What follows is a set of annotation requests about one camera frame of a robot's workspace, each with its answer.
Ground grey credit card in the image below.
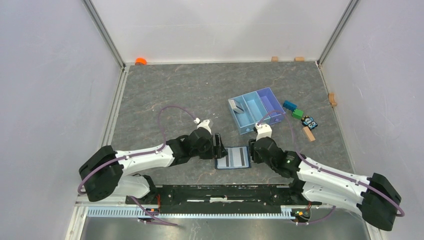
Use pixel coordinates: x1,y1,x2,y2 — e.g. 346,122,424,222
216,147,233,169
232,146,249,168

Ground blue card holder wallet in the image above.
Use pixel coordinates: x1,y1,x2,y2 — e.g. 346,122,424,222
215,146,251,170

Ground blue purple three-bin tray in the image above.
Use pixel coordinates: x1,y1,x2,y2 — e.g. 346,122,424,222
228,87,285,135

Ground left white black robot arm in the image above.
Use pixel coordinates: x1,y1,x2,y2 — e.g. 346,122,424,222
77,127,228,204

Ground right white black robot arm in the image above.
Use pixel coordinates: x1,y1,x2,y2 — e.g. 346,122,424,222
248,137,403,232

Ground grey cards in tray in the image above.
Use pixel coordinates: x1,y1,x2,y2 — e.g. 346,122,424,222
228,99,245,114

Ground wooden stick block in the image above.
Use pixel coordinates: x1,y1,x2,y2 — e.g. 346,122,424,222
302,126,316,142

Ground green toy brick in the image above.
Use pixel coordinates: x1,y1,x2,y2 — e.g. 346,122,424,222
292,108,304,120

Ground blue toy brick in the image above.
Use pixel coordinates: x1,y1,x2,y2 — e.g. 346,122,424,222
282,100,297,112

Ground black owl pattern block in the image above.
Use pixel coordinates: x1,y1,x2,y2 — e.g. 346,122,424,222
301,115,318,130

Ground curved wooden piece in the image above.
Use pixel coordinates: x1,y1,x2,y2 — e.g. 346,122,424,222
328,92,338,108

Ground small wooden block right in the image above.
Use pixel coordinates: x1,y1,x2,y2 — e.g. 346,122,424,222
294,56,305,62

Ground orange round cap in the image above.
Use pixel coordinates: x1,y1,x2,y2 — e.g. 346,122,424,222
134,57,147,65

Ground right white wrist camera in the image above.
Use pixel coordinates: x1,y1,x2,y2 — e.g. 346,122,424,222
255,123,272,141

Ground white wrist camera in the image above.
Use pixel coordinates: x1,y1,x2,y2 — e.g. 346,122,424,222
197,119,213,134
255,123,272,141

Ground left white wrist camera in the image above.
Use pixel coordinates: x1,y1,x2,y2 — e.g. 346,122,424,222
197,119,213,134

